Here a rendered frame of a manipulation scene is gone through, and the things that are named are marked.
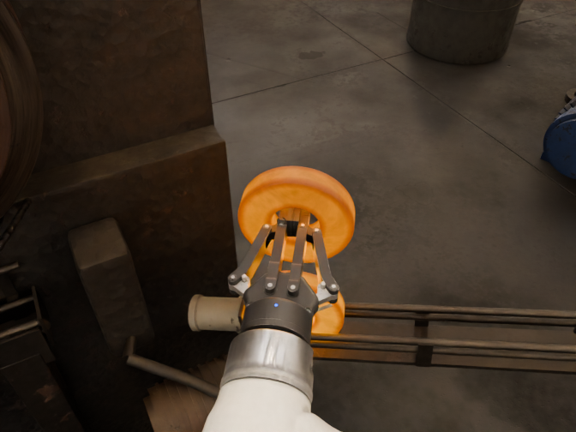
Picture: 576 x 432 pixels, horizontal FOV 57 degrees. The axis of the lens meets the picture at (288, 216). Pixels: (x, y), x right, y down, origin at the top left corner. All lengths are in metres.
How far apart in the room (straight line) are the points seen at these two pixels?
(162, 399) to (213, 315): 0.19
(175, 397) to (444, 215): 1.41
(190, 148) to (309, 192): 0.30
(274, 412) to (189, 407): 0.50
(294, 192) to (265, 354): 0.22
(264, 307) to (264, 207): 0.17
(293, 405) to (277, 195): 0.27
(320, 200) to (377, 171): 1.62
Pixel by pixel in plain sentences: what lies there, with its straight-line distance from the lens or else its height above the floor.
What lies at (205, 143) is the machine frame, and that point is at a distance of 0.89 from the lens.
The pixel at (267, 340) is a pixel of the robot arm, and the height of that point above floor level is 0.95.
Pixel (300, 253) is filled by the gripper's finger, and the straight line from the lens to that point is 0.62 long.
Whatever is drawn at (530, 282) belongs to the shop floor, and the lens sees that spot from 1.98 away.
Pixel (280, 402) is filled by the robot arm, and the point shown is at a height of 0.94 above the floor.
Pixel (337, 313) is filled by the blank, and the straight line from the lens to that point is 0.81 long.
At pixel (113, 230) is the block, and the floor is 0.80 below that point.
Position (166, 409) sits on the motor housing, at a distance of 0.97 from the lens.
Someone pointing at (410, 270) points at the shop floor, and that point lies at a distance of 1.88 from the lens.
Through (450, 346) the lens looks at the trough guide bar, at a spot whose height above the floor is 0.70.
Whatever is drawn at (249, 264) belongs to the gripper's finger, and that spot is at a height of 0.92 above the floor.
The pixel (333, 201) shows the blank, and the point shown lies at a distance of 0.65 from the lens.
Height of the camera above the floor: 1.38
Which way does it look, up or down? 43 degrees down
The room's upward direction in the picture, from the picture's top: straight up
